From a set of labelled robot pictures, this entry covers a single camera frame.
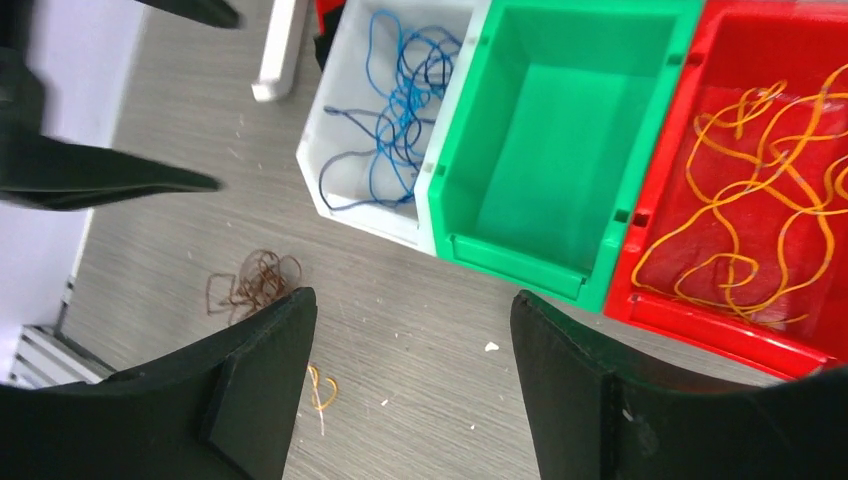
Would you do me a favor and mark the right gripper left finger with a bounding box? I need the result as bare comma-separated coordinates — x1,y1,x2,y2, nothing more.
1,287,317,479

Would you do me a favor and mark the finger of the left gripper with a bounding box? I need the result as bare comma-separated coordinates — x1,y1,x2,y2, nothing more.
1,48,222,211
137,0,242,30

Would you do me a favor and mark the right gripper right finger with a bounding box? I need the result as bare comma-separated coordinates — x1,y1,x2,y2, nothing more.
510,290,847,479

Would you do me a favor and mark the yellow wire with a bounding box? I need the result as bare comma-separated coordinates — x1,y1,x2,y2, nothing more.
629,62,848,326
305,362,340,439

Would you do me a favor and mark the brown wire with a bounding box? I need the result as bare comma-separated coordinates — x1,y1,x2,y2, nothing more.
205,248,304,326

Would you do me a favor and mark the blue wire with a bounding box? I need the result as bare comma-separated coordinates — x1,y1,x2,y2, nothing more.
317,7,465,212

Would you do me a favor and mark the white plastic bin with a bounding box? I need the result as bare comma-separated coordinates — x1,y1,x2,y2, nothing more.
297,1,490,255

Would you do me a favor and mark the red plastic bin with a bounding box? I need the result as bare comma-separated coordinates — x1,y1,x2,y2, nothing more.
604,1,847,379

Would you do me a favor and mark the green plastic bin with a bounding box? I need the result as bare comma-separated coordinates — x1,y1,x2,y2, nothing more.
428,1,703,313

